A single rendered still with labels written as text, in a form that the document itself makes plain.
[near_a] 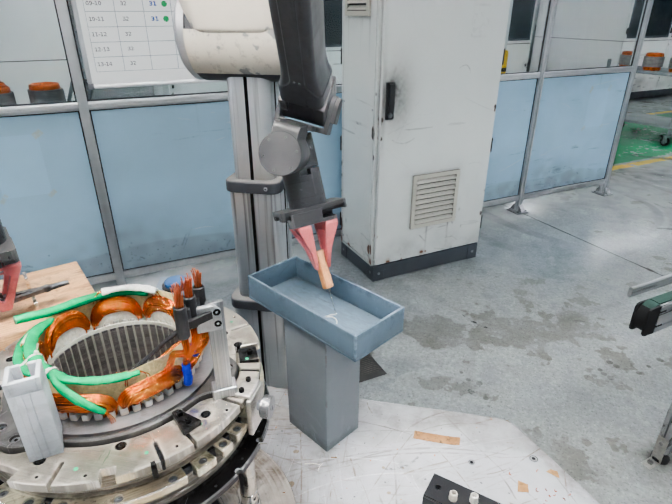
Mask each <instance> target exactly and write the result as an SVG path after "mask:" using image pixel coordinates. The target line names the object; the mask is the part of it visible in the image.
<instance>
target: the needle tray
mask: <svg viewBox="0 0 672 504"><path fill-rule="evenodd" d="M330 274H331V278H332V281H333V287H331V292H330V293H331V296H330V293H329V292H328V291H327V289H323V287H322V284H321V280H320V277H319V273H318V270H316V269H314V267H313V265H312V263H311V262H309V261H306V260H304V259H302V258H300V257H298V256H294V257H291V258H289V259H287V260H284V261H282V262H279V263H277V264H274V265H272V266H270V267H267V268H265V269H262V270H260V271H258V272H255V273H253V274H250V275H248V286H249V298H250V299H252V300H254V301H255V302H257V303H259V304H260V305H262V306H264V307H265V308H267V309H268V310H270V311H272V312H273V313H275V314H277V315H278V316H280V317H282V318H283V319H284V328H285V346H286V365H287V383H288V402H289V420H290V423H292V424H293V425H294V426H295V427H297V428H298V429H299V430H300V431H302V432H303V433H304V434H305V435H307V436H308V437H309V438H310V439H311V440H313V441H314V442H315V443H316V444H318V445H319V446H320V447H321V448H323V449H324V450H325V451H326V452H328V451H329V450H330V449H331V448H333V447H334V446H335V445H337V444H338V443H339V442H340V441H342V440H343V439H344V438H345V437H347V436H348V435H349V434H351V433H352V432H353V431H354V430H356V429H357V428H358V414H359V376H360V359H362V358H363V357H365V356H366V355H368V354H369V353H371V352H372V351H374V350H375V349H377V348H378V347H380V346H381V345H383V344H384V343H386V342H387V341H389V340H390V339H392V338H393V337H395V336H396V335H398V334H399V333H401V332H402V331H403V323H404V309H405V307H403V306H401V305H399V304H397V303H395V302H393V301H391V300H389V299H387V298H385V297H382V296H380V295H378V294H376V293H374V292H372V291H370V290H368V289H366V288H363V287H361V286H359V285H357V284H355V283H353V282H351V281H349V280H347V279H344V278H342V277H340V276H338V275H336V274H334V273H332V272H330ZM331 297H332V300H333V303H332V300H331ZM333 304H334V307H335V310H334V307H333ZM336 312H337V315H332V314H336ZM330 314H331V316H332V317H335V318H336V319H337V321H338V323H337V324H336V320H335V319H334V318H332V317H325V316H327V315H330Z"/></svg>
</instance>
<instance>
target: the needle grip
mask: <svg viewBox="0 0 672 504"><path fill-rule="evenodd" d="M316 253H317V258H318V265H319V270H318V273H319V277H320V280H321V284H322V287H323V289H328V288H331V287H333V281H332V278H331V274H330V271H329V267H328V265H327V261H326V257H325V253H324V250H323V249H320V250H316Z"/></svg>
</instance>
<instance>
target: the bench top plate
mask: <svg viewBox="0 0 672 504"><path fill-rule="evenodd" d="M267 387H268V390H269V395H272V396H274V397H275V408H274V412H273V415H272V417H271V418H270V419H269V426H268V430H267V433H266V436H265V439H264V441H263V442H259V444H260V448H261V449H262V450H263V451H265V452H266V453H267V454H268V455H269V456H270V457H271V458H272V459H273V460H274V461H275V462H276V463H277V464H278V465H279V466H280V468H281V469H282V471H283V472H284V474H285V475H286V477H287V479H288V481H289V483H290V485H291V487H292V490H293V493H294V496H295V500H296V504H422V500H423V495H424V492H425V490H426V488H427V487H428V485H429V483H430V481H431V479H432V477H433V475H434V473H435V474H438V475H440V476H442V477H444V478H446V479H448V480H451V481H453V482H455V483H457V484H459V485H462V486H464V487H466V488H468V489H470V490H473V491H475V492H477V493H479V494H481V495H484V496H486V497H488V498H490V499H492V500H494V501H497V502H499V503H501V504H543V503H545V504H600V503H599V502H598V501H596V500H595V499H594V498H593V497H592V496H591V495H590V494H589V493H588V492H587V491H586V490H585V489H584V488H582V487H581V486H580V485H579V484H578V483H577V482H576V481H575V480H574V479H573V478H572V477H571V476H569V475H568V474H567V473H566V472H565V471H564V470H563V469H562V468H561V467H560V466H559V465H558V464H557V463H555V462H554V461H553V460H552V459H551V458H550V457H549V456H548V455H547V454H546V453H545V452H544V451H543V450H541V449H540V448H539V447H538V446H537V445H536V444H535V443H534V442H533V441H532V440H531V439H530V438H528V437H527V436H526V435H525V434H524V433H523V432H522V431H521V430H520V429H519V428H518V427H517V426H515V425H514V424H513V423H511V422H509V421H508V420H505V419H502V418H495V417H485V416H478V415H473V414H467V413H460V412H452V411H445V410H438V409H431V408H423V407H416V406H409V405H402V404H394V403H387V402H380V401H373V400H365V399H359V414H358V428H357V429H356V430H354V431H353V432H352V433H351V434H349V435H348V436H347V437H345V438H344V439H343V440H342V441H340V442H339V443H338V444H337V445H335V446H334V447H333V448H331V449H330V450H329V451H328V452H326V451H325V450H324V449H323V448H321V447H320V446H319V445H318V444H316V443H315V442H314V441H313V440H311V439H310V438H309V437H308V436H307V435H305V434H304V433H303V432H302V431H300V430H299V429H298V428H297V427H295V426H294V425H293V424H292V423H290V420H289V402H288V389H284V388H275V387H270V386H267ZM414 431H420V432H426V433H432V434H438V435H444V436H451V437H460V445H449V444H442V443H436V442H430V441H425V440H419V439H414V438H413V436H414ZM305 463H317V464H320V465H321V464H322V463H323V464H322V465H321V466H320V465H317V464H305ZM304 464H305V465H304ZM319 466H320V468H319ZM318 468H319V471H318ZM550 469H552V470H555V471H558V474H559V477H560V478H558V477H556V476H554V475H552V474H550V473H548V472H546V471H548V470H550ZM536 470H537V472H536ZM509 472H510V474H511V475H509ZM518 480H519V481H521V482H523V483H526V484H528V489H529V493H528V492H518ZM536 488H537V489H536ZM545 488H546V490H547V491H546V490H545ZM554 489H555V491H557V492H555V491H554ZM536 490H537V491H539V492H537V491H536ZM555 494H556V495H555ZM568 494H569V495H570V494H571V495H570V496H569V495H568ZM548 495H550V496H551V497H549V496H548ZM553 495H555V496H553ZM563 498H565V500H566V501H565V500H564V499H563ZM545 500H546V501H545Z"/></svg>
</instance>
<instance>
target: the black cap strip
mask: <svg viewBox="0 0 672 504"><path fill-rule="evenodd" d="M451 490H455V491H457V493H458V495H457V501H456V502H451V501H450V500H449V494H450V491H451ZM472 492H475V491H473V490H470V489H468V488H466V487H464V486H462V485H459V484H457V483H455V482H453V481H451V480H448V479H446V478H444V477H442V476H440V475H438V474H435V473H434V475H433V477H432V479H431V481H430V483H429V485H428V487H427V488H426V490H425V492H424V495H423V500H422V504H471V503H470V501H469V499H470V495H471V493H472ZM475 493H477V492H475ZM477 494H478V496H479V497H478V504H501V503H499V502H497V501H494V500H492V499H490V498H488V497H486V496H484V495H481V494H479V493H477Z"/></svg>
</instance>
